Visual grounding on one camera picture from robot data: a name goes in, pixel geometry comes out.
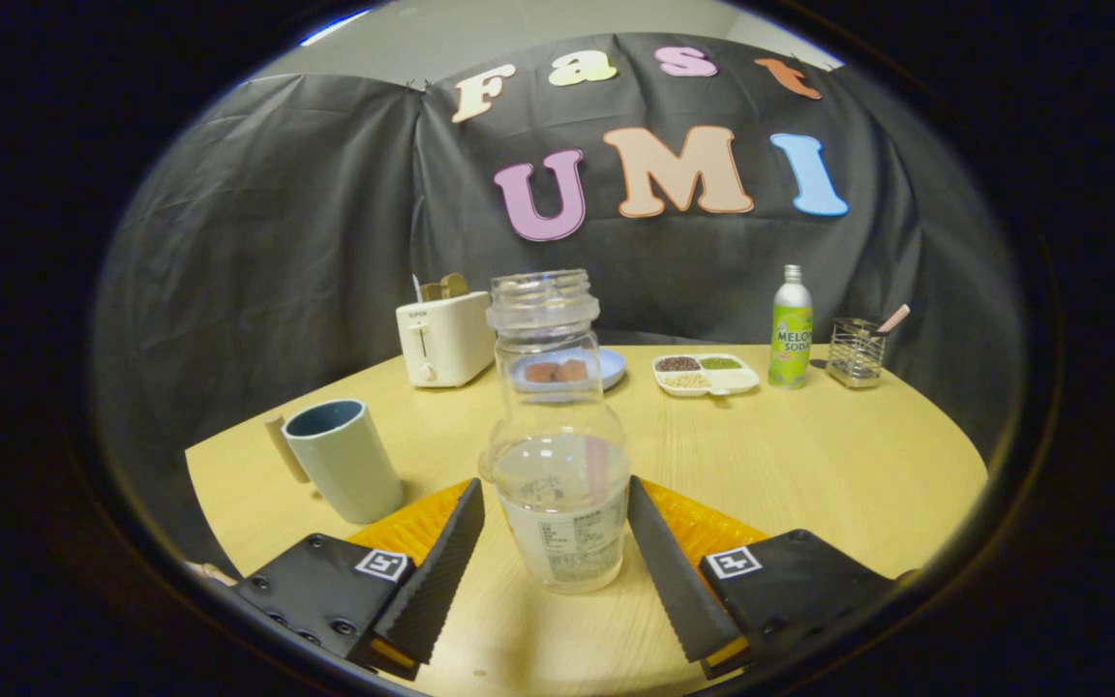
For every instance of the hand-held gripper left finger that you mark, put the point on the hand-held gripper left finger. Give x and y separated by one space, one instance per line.
441 581

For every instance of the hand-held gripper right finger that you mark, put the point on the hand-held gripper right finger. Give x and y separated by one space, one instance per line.
674 581

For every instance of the clear glass juice bottle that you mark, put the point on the clear glass juice bottle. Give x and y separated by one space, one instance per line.
562 542

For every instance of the green soda bottle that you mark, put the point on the green soda bottle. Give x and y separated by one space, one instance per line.
791 339

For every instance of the wooden table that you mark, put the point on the wooden table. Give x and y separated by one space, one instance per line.
809 465

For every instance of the white divided grain tray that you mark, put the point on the white divided grain tray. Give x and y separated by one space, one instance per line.
708 378

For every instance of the blue plate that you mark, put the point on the blue plate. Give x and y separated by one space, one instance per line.
613 368

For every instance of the brown food pieces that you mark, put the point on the brown food pieces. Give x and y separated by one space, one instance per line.
572 372

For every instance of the white toaster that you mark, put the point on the white toaster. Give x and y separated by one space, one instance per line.
443 339

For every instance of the brown toast slices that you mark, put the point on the brown toast slices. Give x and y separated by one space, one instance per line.
446 287

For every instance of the black backdrop cloth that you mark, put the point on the black backdrop cloth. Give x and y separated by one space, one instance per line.
277 242

